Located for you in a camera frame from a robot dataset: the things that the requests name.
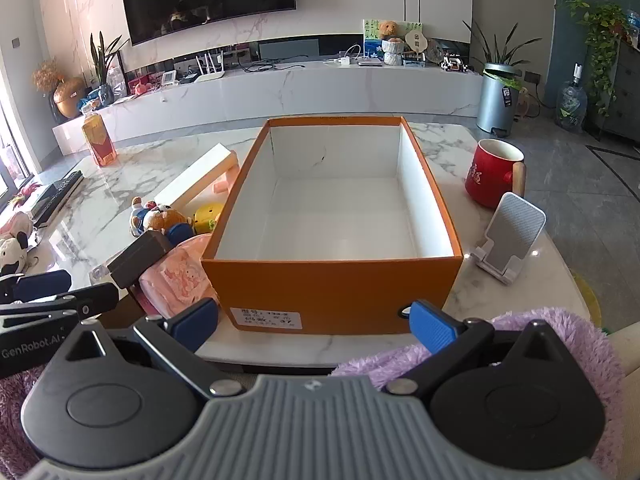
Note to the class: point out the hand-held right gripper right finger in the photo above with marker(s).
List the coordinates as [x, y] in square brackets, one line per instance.
[432, 327]

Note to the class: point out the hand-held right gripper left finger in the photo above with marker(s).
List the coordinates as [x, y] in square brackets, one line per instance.
[192, 320]

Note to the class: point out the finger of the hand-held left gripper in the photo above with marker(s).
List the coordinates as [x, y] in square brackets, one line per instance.
[75, 305]
[45, 284]

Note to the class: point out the pink printed pouch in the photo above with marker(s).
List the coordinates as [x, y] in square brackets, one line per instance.
[175, 275]

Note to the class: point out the dark brown box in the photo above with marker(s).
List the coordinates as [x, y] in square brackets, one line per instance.
[137, 260]

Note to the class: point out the yellow round toy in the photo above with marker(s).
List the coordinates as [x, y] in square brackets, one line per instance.
[207, 216]

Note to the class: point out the brown plush toy blue outfit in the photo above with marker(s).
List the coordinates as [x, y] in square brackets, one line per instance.
[160, 220]

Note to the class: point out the orange cardboard box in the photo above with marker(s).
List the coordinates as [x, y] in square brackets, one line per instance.
[330, 280]

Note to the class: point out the pink plastic toy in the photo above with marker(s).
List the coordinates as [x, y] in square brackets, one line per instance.
[227, 180]

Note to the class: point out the white rectangular box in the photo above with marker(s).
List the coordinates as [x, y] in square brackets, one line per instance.
[195, 175]

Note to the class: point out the black and white plush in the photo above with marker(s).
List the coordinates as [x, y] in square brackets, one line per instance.
[12, 255]

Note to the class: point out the pink plush toy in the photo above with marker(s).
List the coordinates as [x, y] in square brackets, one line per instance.
[15, 221]

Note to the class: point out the black keyboard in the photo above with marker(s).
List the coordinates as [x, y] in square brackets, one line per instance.
[60, 195]

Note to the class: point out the purple fluffy blanket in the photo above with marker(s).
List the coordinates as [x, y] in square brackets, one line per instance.
[550, 332]

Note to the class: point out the white phone stand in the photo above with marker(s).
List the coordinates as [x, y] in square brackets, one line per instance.
[515, 230]

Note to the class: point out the orange drink bottle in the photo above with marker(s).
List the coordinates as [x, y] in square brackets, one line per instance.
[99, 140]

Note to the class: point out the golden vase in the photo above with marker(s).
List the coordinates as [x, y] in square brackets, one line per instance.
[69, 97]

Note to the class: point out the dried flowers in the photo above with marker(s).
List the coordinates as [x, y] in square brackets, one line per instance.
[47, 75]

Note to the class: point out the grey pedal trash can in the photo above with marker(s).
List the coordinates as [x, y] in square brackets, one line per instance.
[495, 105]

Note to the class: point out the snake plant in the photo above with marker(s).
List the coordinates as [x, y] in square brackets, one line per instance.
[102, 57]

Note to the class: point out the white router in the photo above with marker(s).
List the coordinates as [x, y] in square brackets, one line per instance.
[207, 72]

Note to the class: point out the white marble television cabinet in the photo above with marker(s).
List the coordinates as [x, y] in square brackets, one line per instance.
[300, 90]

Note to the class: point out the clear water jug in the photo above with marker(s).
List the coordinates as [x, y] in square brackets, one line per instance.
[571, 105]

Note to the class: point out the black and white toy cars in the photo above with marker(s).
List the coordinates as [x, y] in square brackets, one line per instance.
[456, 64]

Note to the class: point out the white flower pot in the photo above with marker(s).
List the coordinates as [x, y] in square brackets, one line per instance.
[393, 52]

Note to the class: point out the wooden fan ornament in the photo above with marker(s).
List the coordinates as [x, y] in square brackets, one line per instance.
[416, 42]

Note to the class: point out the long-leaf potted plant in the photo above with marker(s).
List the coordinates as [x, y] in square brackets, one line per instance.
[500, 45]

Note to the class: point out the green and blue painting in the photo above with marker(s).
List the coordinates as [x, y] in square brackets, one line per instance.
[372, 40]

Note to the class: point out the small teddy bear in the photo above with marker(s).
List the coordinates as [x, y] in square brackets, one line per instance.
[390, 30]

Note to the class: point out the grey drawer cabinet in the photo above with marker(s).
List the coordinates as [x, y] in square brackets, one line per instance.
[622, 90]

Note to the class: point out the green vine plant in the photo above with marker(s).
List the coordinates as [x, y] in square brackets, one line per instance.
[602, 35]

